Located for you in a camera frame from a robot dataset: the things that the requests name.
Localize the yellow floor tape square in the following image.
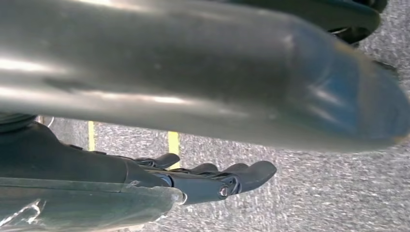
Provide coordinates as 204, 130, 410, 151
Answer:
87, 120, 181, 170

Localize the silver robot leg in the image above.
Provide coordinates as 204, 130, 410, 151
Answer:
0, 0, 410, 153

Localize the dark robot foot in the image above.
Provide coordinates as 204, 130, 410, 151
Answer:
221, 0, 390, 45

